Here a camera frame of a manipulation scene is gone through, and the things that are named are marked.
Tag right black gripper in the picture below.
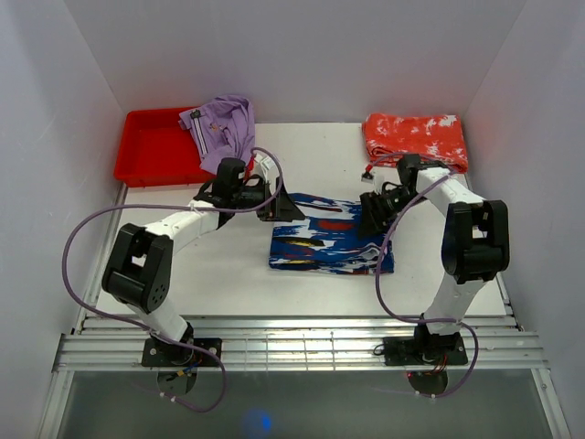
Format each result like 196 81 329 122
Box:
355 187 427 240

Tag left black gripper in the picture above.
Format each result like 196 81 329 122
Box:
231 177 304 222

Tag blue white red patterned trousers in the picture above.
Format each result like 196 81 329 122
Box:
268 193 384 275

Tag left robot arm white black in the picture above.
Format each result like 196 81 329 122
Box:
101 158 305 366

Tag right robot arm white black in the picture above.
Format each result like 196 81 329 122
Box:
358 154 510 367

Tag folded orange white trousers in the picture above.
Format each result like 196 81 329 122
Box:
361 112 469 174

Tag purple trousers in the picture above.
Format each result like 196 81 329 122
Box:
178 94 255 175

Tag red plastic tray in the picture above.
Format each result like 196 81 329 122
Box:
113 106 215 187

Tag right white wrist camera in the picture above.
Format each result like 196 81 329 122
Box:
361 166 385 192

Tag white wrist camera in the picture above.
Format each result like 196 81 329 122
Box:
361 166 385 192
247 153 280 186

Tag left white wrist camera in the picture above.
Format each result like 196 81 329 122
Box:
247 153 280 186

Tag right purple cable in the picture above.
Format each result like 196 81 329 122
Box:
363 152 480 399

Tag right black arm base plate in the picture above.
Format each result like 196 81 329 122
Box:
381 333 468 366

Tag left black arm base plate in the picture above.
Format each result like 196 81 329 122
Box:
140 337 223 369

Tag aluminium rail frame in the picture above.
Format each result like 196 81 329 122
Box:
38 204 570 438

